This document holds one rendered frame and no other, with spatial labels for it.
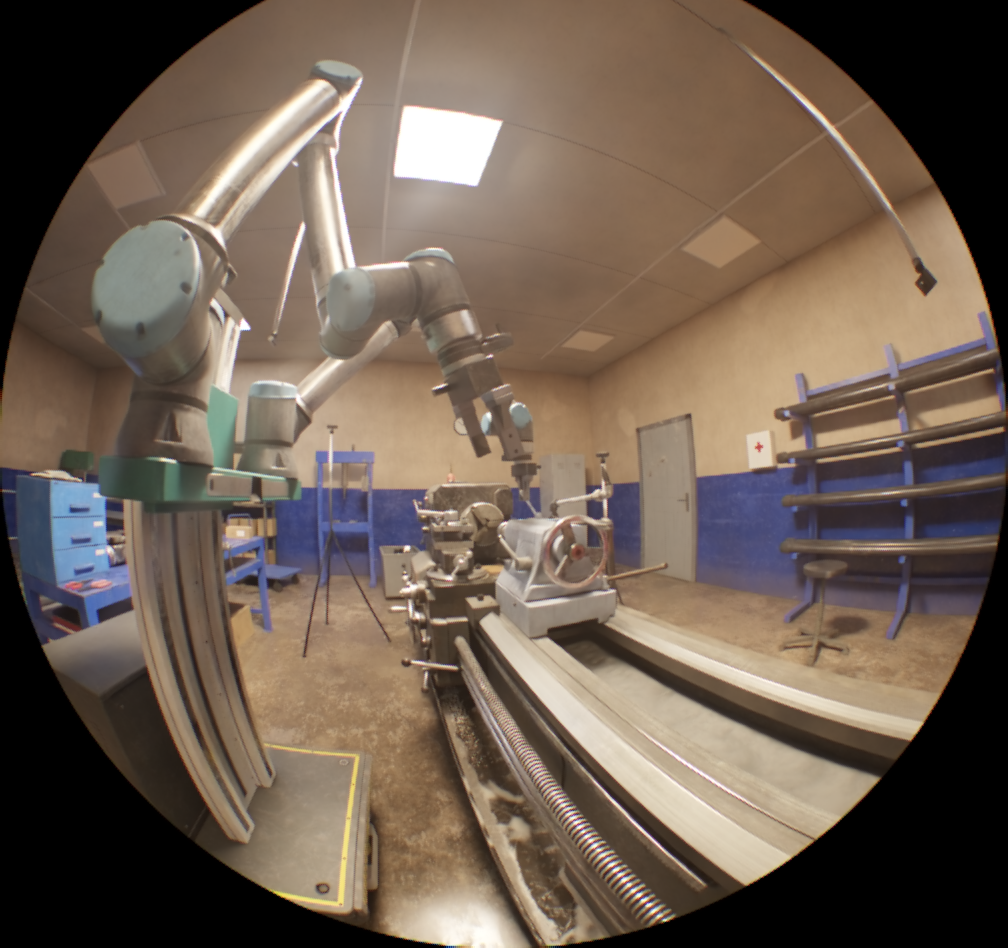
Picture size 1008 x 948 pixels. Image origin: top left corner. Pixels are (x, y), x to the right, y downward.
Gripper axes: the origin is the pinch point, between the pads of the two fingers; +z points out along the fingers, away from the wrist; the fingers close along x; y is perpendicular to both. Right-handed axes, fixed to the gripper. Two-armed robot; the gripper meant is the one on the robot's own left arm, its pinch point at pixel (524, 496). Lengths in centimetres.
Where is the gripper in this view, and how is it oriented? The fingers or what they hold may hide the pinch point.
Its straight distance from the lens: 143.7
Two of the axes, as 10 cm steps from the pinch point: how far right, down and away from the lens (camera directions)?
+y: 8.8, 0.4, 4.7
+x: -4.7, 1.3, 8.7
